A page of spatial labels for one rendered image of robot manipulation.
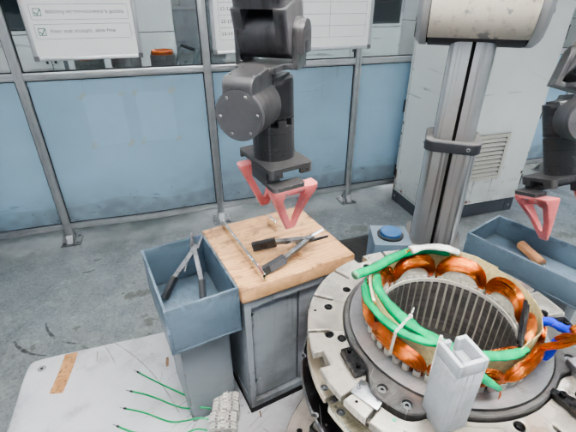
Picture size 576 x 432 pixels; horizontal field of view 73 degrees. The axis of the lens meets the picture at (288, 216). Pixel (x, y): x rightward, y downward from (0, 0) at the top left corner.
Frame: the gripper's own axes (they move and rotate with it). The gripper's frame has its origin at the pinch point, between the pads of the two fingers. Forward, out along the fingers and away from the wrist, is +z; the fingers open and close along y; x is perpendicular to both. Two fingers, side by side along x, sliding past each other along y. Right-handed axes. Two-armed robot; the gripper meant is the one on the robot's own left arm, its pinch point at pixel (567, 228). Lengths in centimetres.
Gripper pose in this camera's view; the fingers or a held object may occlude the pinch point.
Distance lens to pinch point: 75.5
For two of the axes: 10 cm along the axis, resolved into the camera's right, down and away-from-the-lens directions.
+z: 1.7, 9.6, 2.3
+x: -1.8, -1.9, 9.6
